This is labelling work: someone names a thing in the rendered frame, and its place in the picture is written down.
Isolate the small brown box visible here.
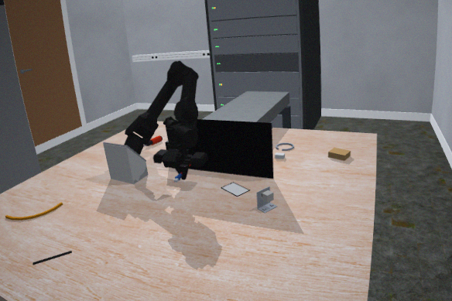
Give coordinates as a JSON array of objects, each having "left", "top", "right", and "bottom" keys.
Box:
[{"left": 328, "top": 148, "right": 351, "bottom": 161}]

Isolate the grey l-shaped bracket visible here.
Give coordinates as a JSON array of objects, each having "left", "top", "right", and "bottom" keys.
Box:
[{"left": 257, "top": 186, "right": 277, "bottom": 213}]

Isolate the red-handled screwdriver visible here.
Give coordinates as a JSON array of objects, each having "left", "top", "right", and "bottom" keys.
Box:
[{"left": 143, "top": 136, "right": 163, "bottom": 147}]

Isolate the grey rectangular cover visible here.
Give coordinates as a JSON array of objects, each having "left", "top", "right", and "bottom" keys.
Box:
[{"left": 203, "top": 91, "right": 289, "bottom": 123}]

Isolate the black panel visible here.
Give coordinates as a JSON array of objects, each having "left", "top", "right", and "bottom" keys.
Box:
[{"left": 187, "top": 119, "right": 273, "bottom": 179}]

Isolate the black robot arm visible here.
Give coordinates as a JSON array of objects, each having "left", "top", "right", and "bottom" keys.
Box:
[{"left": 124, "top": 61, "right": 199, "bottom": 169}]

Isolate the blue network plug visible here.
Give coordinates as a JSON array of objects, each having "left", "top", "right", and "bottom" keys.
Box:
[{"left": 174, "top": 173, "right": 182, "bottom": 183}]

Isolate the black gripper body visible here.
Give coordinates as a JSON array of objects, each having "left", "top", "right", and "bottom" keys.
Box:
[{"left": 153, "top": 141, "right": 208, "bottom": 167}]

